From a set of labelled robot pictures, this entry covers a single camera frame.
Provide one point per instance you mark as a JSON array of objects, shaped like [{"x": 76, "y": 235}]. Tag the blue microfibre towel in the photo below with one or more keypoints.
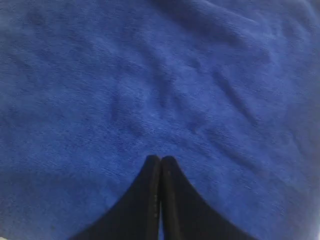
[{"x": 89, "y": 88}]

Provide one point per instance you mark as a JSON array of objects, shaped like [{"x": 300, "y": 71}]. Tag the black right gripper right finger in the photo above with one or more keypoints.
[{"x": 185, "y": 214}]

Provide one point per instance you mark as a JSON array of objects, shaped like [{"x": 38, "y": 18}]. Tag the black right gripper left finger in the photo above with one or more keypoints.
[{"x": 136, "y": 214}]

